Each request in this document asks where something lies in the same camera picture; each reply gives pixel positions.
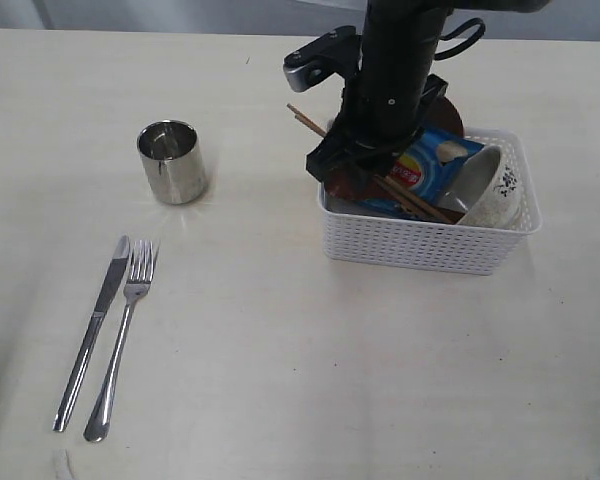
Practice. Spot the wooden chopstick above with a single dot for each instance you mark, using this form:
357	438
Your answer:
415	200
305	120

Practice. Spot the stainless steel knife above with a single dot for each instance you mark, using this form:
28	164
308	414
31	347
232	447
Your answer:
108	291

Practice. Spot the white ceramic patterned bowl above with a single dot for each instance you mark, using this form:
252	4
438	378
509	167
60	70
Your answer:
486	191

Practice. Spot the stainless steel fork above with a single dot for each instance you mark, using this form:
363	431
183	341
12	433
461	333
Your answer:
137	286

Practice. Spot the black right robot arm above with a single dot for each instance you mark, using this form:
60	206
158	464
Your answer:
388	84

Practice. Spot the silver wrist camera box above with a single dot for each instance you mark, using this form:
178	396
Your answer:
335	52

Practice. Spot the white perforated plastic basket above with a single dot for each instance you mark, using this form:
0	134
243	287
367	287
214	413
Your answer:
351	235

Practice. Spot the blue chips bag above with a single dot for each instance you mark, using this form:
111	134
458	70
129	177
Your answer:
432	162

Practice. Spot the brown round plate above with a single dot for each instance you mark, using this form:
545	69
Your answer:
345	187

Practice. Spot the stainless steel cup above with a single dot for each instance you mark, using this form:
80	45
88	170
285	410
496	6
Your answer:
170	154

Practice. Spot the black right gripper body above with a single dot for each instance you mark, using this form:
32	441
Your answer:
348	148

